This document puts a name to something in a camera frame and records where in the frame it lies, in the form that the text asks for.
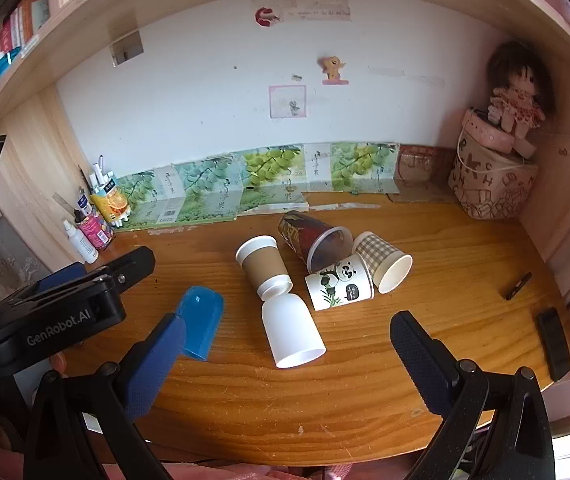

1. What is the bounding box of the checkered paper cup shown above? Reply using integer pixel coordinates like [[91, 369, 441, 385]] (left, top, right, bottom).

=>
[[351, 231, 413, 295]]

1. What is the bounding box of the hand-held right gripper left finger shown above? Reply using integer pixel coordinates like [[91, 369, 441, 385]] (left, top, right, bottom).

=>
[[22, 312, 188, 480]]

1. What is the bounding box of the panda print paper cup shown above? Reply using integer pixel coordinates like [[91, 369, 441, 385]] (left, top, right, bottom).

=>
[[305, 253, 375, 312]]

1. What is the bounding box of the pink square wall sticker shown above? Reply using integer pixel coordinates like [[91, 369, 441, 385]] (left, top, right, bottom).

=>
[[268, 84, 308, 120]]

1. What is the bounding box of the red wall sticker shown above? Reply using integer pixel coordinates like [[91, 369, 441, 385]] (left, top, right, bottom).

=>
[[254, 6, 281, 28]]

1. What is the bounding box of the brown haired rag doll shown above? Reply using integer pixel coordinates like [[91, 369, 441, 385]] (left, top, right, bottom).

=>
[[485, 40, 556, 159]]

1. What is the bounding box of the letter print fabric basket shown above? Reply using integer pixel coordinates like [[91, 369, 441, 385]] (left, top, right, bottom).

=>
[[447, 107, 540, 221]]

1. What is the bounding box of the red and white box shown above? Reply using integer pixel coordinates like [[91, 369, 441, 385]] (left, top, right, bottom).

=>
[[0, 10, 24, 54]]

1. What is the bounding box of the black clip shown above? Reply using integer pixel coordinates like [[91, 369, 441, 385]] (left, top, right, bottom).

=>
[[504, 272, 533, 301]]

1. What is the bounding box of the clear ruler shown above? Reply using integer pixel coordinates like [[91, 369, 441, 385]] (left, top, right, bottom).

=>
[[52, 191, 77, 213]]

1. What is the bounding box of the pink print can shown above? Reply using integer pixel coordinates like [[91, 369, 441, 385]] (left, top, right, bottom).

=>
[[76, 211, 116, 251]]

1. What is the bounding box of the pink belt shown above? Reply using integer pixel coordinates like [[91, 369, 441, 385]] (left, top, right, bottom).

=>
[[462, 107, 516, 154]]

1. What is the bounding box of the brown sleeve paper cup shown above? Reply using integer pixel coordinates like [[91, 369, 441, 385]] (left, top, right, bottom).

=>
[[235, 235, 295, 302]]

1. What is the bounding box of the black phone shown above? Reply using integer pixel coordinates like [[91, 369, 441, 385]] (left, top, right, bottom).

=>
[[536, 307, 570, 382]]

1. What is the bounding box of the small white bottle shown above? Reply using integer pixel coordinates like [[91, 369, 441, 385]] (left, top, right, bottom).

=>
[[62, 220, 100, 264]]

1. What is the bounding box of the teal and white bottle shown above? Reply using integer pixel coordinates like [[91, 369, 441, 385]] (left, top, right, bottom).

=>
[[0, 49, 22, 82]]

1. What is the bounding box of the small pink woven basket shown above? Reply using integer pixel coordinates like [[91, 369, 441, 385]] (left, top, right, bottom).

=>
[[397, 144, 438, 187]]

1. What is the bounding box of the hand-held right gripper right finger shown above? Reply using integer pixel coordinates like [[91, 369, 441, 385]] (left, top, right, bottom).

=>
[[389, 310, 556, 480]]

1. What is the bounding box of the orange print pen holder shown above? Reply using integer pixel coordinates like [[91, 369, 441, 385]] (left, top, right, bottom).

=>
[[90, 178, 131, 228]]

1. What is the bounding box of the dark red printed cup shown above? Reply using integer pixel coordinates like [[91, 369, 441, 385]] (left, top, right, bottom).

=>
[[278, 212, 354, 273]]

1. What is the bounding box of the orange and white box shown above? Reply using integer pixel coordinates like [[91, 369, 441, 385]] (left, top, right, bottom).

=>
[[18, 0, 50, 44]]

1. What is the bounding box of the white paper cup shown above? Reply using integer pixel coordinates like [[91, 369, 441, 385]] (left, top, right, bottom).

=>
[[260, 292, 327, 370]]

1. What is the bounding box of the grape print carton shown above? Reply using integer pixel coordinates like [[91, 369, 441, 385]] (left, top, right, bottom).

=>
[[235, 144, 312, 215], [172, 154, 244, 224], [114, 164, 187, 232], [302, 141, 401, 195]]

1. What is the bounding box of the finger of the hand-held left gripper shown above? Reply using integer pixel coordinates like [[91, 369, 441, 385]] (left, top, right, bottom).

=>
[[82, 246, 156, 294], [39, 261, 88, 294]]

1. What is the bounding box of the blue plastic cup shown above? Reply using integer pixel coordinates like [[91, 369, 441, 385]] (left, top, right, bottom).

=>
[[177, 286, 225, 361]]

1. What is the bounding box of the orange cartoon wall sticker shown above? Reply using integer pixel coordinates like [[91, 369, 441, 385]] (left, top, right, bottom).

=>
[[319, 55, 350, 86]]

